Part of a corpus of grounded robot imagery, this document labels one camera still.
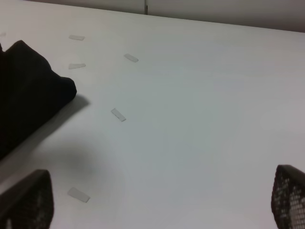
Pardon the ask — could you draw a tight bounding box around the clear tape strip right middle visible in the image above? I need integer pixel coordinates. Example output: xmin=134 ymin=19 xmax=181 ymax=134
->
xmin=111 ymin=108 xmax=126 ymax=122

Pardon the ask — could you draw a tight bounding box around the clear tape strip near right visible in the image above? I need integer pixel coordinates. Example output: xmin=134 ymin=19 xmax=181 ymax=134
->
xmin=68 ymin=187 xmax=91 ymax=203

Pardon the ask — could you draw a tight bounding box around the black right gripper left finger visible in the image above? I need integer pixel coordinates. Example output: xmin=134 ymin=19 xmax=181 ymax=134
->
xmin=0 ymin=169 xmax=54 ymax=229

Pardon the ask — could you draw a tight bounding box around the clear tape strip far right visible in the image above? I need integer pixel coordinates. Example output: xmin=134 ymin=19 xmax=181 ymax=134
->
xmin=124 ymin=53 xmax=139 ymax=62

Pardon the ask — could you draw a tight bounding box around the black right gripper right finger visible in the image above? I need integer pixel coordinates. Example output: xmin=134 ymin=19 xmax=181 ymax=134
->
xmin=271 ymin=165 xmax=305 ymax=229

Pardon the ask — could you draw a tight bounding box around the black short sleeve t-shirt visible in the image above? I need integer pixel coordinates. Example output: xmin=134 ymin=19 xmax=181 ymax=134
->
xmin=0 ymin=40 xmax=77 ymax=158

